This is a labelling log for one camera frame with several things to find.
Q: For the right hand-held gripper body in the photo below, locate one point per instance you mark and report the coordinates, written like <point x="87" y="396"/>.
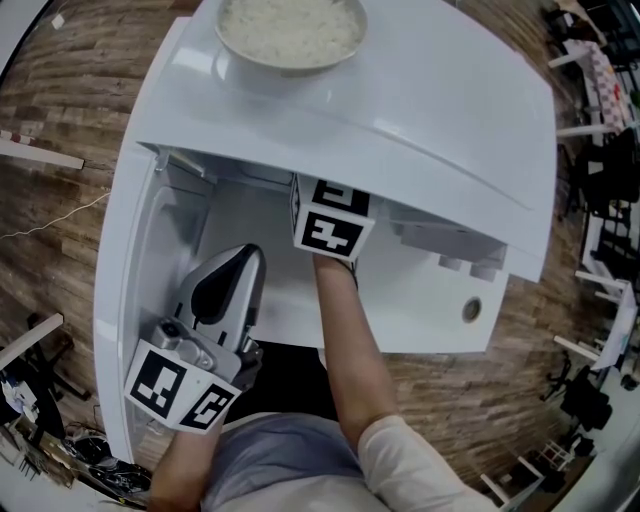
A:
<point x="332" y="235"/>

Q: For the black bin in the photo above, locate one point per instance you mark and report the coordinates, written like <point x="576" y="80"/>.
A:
<point x="115" y="475"/>

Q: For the white table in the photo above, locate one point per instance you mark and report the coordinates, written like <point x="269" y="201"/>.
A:
<point x="425" y="320"/>

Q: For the person's left forearm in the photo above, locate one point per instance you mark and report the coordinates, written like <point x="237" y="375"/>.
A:
<point x="175" y="475"/>

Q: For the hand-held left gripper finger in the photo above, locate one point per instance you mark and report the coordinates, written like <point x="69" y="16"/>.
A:
<point x="252" y="300"/>
<point x="184" y="305"/>

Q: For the person's black trousers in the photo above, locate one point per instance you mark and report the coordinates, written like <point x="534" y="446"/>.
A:
<point x="300" y="380"/>

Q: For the red checkered table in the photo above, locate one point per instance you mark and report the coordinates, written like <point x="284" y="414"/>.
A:
<point x="607" y="85"/>

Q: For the white bar frame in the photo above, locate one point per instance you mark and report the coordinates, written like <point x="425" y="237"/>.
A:
<point x="35" y="340"/>

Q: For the person's grey shirt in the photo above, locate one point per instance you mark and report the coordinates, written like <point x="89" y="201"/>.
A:
<point x="280" y="450"/>

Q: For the white power adapter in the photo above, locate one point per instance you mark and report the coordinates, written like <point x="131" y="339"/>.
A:
<point x="57" y="21"/>

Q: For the white device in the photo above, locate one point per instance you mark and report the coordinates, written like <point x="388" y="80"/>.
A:
<point x="20" y="397"/>

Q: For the white bowl of rice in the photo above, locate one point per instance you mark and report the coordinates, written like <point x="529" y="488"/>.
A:
<point x="290" y="30"/>

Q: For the black office chair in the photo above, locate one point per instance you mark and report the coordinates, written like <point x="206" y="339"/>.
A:
<point x="585" y="400"/>
<point x="615" y="170"/>

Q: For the black cart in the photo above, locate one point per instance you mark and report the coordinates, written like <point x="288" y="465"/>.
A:
<point x="45" y="395"/>

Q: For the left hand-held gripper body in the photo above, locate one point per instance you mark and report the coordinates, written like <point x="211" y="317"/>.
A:
<point x="155" y="380"/>

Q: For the person's cream top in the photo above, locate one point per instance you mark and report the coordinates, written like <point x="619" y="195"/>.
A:
<point x="425" y="465"/>

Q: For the person's right forearm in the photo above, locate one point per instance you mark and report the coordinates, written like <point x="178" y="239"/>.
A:
<point x="350" y="350"/>

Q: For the white microwave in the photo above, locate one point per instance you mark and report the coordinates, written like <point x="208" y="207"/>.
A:
<point x="400" y="100"/>

